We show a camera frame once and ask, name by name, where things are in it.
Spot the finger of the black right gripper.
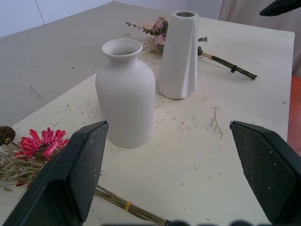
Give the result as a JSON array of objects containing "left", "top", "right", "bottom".
[{"left": 259, "top": 0, "right": 301, "bottom": 17}]

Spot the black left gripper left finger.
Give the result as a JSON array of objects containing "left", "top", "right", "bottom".
[{"left": 0, "top": 120, "right": 109, "bottom": 226}]

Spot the red dried flower bouquet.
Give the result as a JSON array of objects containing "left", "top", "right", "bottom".
[{"left": 0, "top": 125, "right": 172, "bottom": 226}]

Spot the white round-bellied ceramic vase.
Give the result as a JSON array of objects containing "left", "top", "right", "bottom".
[{"left": 95, "top": 38, "right": 156, "bottom": 149}]

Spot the white tapered twisted ceramic vase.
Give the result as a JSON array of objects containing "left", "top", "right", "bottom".
[{"left": 157, "top": 11, "right": 200, "bottom": 99}]

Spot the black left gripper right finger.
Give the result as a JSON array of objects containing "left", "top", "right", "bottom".
[{"left": 229, "top": 120, "right": 301, "bottom": 226}]

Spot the pink dried flower bouquet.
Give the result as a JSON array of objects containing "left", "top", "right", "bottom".
[{"left": 125, "top": 16, "right": 258, "bottom": 81}]

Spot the small dry twig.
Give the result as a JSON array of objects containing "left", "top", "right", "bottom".
[{"left": 210, "top": 106, "right": 225, "bottom": 140}]

